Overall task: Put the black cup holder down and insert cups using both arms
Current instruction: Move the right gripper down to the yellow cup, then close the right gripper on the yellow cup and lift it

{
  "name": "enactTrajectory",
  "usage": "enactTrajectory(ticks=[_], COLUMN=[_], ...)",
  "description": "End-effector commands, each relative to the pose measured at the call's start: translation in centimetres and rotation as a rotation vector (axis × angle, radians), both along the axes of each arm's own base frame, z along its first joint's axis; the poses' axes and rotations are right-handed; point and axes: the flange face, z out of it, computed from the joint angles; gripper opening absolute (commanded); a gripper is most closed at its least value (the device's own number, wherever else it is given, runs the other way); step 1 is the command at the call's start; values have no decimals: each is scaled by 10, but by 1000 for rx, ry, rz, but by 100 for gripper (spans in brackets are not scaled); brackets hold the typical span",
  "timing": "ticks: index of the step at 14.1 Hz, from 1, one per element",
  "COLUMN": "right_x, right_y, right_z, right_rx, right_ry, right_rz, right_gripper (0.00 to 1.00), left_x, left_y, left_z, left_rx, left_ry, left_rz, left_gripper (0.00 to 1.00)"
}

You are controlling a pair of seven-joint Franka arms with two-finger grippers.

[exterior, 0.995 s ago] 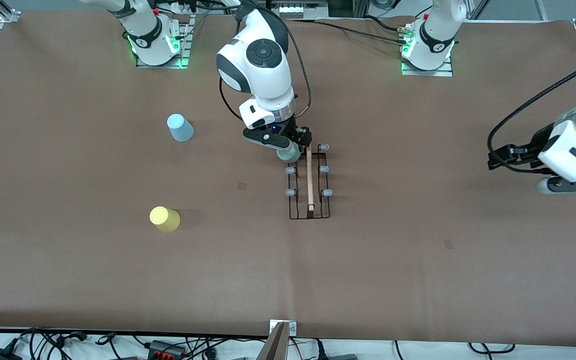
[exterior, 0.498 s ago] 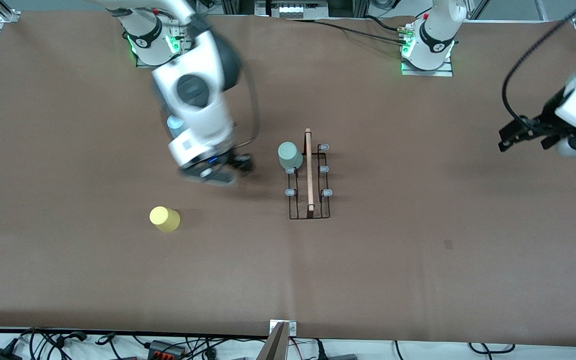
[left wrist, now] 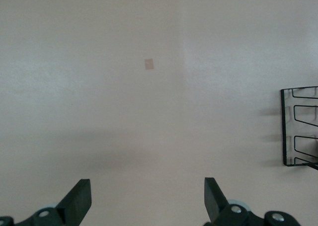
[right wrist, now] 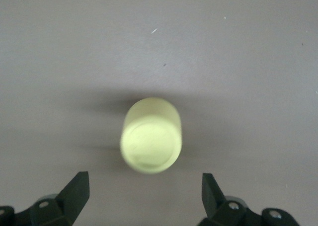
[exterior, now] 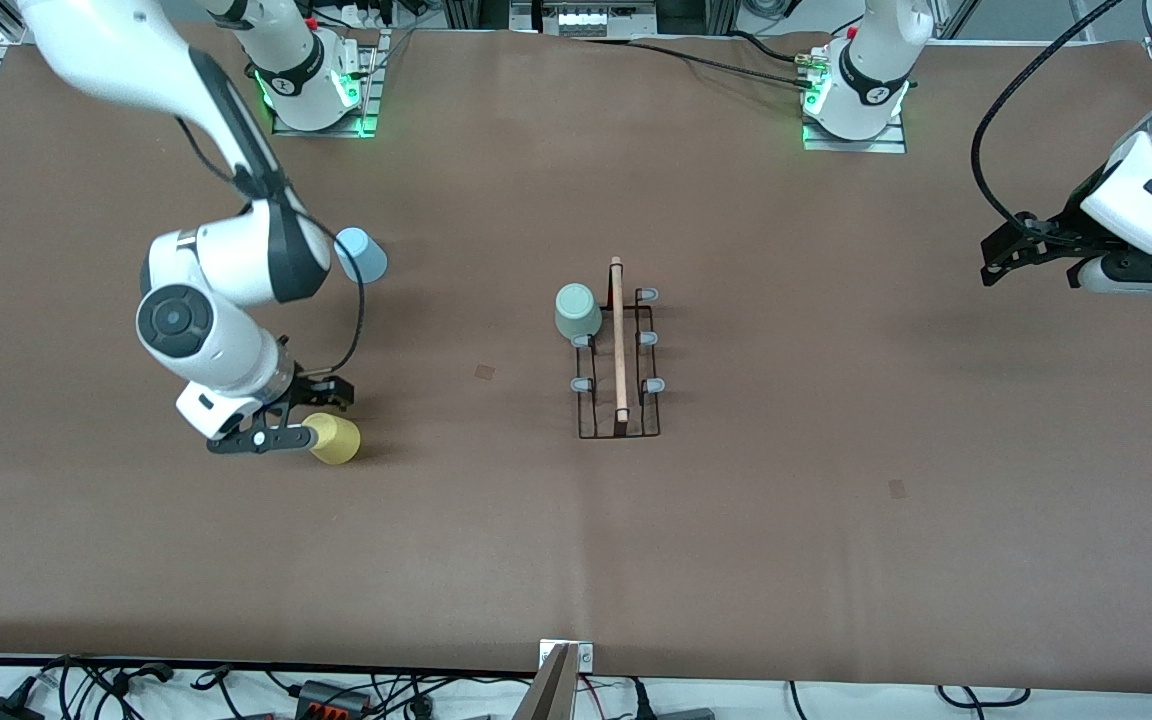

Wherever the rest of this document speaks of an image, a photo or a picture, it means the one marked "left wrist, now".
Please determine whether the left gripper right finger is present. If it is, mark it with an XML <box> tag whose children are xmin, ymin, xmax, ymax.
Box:
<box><xmin>203</xmin><ymin>177</ymin><xmax>264</xmax><ymax>226</ymax></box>

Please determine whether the black wire cup holder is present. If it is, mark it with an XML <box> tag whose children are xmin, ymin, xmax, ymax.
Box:
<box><xmin>280</xmin><ymin>85</ymin><xmax>318</xmax><ymax>171</ymax></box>

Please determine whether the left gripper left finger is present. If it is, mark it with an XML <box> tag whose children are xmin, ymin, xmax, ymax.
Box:
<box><xmin>14</xmin><ymin>178</ymin><xmax>92</xmax><ymax>226</ymax></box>

